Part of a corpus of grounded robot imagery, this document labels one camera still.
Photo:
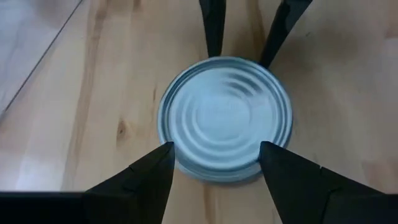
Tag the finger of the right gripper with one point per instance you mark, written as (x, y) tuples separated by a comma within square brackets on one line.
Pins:
[(214, 28), (286, 28)]

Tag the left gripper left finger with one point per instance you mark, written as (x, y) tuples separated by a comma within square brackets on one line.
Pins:
[(109, 202)]

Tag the red label tuna can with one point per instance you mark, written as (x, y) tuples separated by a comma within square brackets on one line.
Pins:
[(224, 115)]

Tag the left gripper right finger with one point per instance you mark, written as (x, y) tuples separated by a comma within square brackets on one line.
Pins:
[(311, 199)]

